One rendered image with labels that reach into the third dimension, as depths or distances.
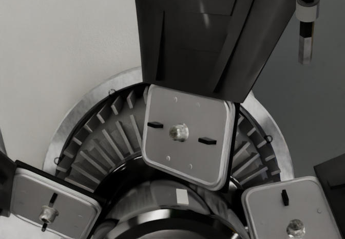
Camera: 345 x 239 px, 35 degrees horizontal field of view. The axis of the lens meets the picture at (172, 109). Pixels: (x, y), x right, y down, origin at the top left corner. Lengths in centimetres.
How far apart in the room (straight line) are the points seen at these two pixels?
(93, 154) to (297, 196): 19
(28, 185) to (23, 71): 25
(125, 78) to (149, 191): 21
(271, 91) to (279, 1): 101
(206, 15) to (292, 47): 91
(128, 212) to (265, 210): 13
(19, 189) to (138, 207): 10
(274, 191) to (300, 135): 108
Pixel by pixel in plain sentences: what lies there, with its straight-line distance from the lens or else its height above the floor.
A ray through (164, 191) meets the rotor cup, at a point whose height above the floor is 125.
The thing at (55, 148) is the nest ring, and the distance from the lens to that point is 59.
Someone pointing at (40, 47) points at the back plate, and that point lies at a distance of 62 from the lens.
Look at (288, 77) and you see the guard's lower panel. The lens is 134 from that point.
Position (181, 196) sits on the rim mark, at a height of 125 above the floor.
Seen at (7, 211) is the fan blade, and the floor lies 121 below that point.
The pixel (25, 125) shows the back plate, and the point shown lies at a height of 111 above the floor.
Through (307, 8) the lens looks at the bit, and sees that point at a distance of 26.
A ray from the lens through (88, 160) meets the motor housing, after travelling 50.
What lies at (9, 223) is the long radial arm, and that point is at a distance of 54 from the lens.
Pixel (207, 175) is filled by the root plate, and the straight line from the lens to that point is 38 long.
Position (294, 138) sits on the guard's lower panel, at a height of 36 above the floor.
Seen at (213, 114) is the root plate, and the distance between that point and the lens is 38.
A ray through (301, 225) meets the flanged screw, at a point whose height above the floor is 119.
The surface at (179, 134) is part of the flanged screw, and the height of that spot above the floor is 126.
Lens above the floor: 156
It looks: 47 degrees down
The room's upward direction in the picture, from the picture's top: 12 degrees counter-clockwise
